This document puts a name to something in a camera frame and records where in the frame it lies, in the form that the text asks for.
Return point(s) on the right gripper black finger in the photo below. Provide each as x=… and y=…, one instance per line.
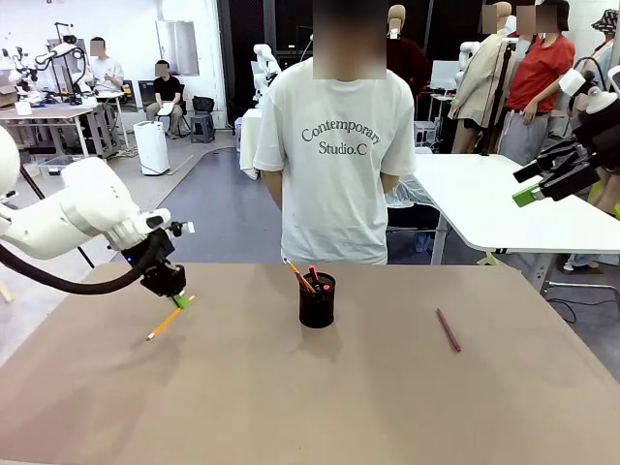
x=557, y=160
x=567, y=184

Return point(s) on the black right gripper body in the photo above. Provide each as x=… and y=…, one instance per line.
x=600, y=138

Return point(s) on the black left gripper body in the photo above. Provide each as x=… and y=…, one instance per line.
x=162, y=278

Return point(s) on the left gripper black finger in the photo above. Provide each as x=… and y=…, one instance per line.
x=184, y=303
x=178, y=295

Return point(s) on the yellow pencil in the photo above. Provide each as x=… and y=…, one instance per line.
x=164, y=325

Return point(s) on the orange pencil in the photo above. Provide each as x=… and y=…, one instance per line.
x=295, y=272

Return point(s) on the black red marker pen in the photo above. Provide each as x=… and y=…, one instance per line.
x=314, y=276

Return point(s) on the brown pencil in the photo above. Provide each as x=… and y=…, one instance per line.
x=448, y=330

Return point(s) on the person's right forearm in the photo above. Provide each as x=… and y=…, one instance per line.
x=272, y=186

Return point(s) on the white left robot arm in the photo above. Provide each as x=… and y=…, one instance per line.
x=72, y=213

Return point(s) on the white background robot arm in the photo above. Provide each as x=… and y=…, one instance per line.
x=264, y=51

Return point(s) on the person's left forearm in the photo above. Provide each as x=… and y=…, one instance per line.
x=390, y=181

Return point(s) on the black mesh pen holder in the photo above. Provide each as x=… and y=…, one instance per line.
x=317, y=310

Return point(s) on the black tripod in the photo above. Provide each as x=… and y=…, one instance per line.
x=497, y=99

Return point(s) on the person in red shirt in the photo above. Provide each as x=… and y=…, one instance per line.
x=540, y=72

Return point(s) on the mannequin in beige coat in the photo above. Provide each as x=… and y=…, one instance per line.
x=477, y=82

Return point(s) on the mannequin with bucket hat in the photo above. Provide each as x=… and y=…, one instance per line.
x=608, y=21

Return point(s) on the white air purifier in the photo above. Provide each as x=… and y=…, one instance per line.
x=151, y=150

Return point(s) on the clear plastic bag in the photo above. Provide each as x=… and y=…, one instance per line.
x=412, y=194

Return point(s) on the black plastic stool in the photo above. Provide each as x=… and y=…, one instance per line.
x=202, y=128

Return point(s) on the clear plastic storage bin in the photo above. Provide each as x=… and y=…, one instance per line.
x=51, y=167

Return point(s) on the black tripod leg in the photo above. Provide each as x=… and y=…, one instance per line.
x=31, y=182

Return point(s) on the table with white cloth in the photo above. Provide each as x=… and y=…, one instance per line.
x=249, y=140

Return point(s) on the mannequin in dark red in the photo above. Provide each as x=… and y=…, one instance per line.
x=412, y=58

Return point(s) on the black bag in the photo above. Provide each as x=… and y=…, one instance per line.
x=203, y=104

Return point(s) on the person in white T-shirt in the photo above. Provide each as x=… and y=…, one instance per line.
x=334, y=194

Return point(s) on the seated person black shirt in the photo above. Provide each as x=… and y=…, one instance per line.
x=167, y=89

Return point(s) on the wooden desk grey legs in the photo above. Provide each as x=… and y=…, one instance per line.
x=43, y=114

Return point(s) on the seated person white shirt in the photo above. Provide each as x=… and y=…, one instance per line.
x=106, y=72

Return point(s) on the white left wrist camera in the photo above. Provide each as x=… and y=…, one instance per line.
x=188, y=226

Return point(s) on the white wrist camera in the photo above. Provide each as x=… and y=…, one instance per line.
x=188, y=226
x=573, y=82

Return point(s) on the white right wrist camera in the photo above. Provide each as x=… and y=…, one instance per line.
x=573, y=82

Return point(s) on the silver wall panel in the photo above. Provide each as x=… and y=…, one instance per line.
x=176, y=48

